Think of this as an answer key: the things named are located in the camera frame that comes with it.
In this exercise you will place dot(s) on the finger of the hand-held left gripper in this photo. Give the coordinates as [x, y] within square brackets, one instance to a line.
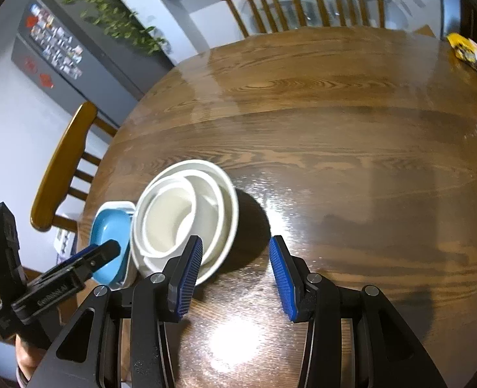
[74, 255]
[101, 256]

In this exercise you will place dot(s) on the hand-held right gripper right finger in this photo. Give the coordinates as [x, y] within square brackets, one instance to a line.
[283, 279]

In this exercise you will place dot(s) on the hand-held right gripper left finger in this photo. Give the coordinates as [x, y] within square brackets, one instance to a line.
[188, 275]

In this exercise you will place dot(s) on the blue dish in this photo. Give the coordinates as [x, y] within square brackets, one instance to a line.
[105, 230]

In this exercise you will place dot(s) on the white straight-sided cup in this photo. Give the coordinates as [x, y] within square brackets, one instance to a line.
[165, 222]

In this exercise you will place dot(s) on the medium white bowl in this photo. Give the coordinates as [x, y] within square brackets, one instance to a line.
[212, 206]

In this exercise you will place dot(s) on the large white bowl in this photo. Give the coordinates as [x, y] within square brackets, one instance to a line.
[228, 210]

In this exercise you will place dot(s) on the person's left forearm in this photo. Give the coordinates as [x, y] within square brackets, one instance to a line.
[22, 376]

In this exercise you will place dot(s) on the person's left hand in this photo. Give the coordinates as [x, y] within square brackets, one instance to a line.
[28, 351]

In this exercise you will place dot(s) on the pile of small boxes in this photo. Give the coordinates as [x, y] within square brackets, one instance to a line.
[64, 242]

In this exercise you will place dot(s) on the red fridge sticker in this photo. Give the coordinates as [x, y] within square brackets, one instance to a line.
[30, 64]
[46, 80]
[30, 21]

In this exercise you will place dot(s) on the grey refrigerator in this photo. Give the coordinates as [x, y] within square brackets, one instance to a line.
[113, 64]

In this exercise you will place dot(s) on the cluster of fridge photos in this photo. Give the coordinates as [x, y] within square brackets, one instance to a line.
[56, 44]

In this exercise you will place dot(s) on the long hanging green vine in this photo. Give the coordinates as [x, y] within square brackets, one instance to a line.
[113, 12]

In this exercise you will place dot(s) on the brown cardboard box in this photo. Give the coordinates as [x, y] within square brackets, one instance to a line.
[425, 32]

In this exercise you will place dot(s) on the yellow snack packet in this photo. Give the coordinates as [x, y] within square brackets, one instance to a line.
[461, 48]

